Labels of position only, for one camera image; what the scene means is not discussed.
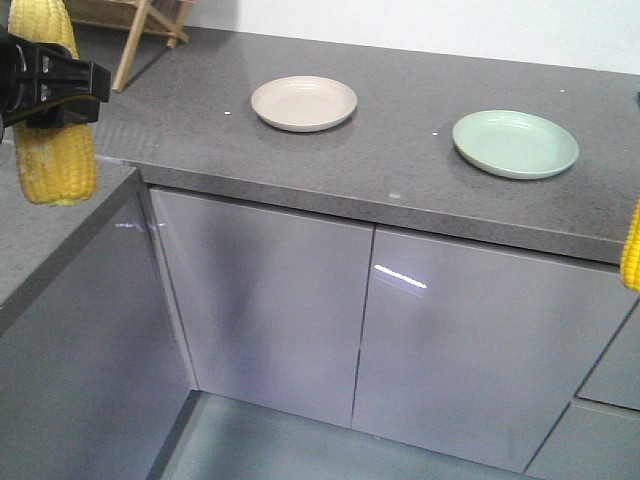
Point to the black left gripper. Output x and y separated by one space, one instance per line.
43 86

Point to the pale yellow corn cob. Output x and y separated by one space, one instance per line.
55 166

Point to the wooden folding rack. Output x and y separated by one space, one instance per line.
136 17

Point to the grey corner cabinet panel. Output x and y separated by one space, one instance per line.
93 383

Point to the grey cabinet door left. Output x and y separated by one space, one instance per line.
271 301

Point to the grey cabinet door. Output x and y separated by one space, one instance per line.
271 301
474 351

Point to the grey cabinet door right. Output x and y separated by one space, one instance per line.
474 351

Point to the grey drawer fronts right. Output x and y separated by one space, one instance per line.
597 435

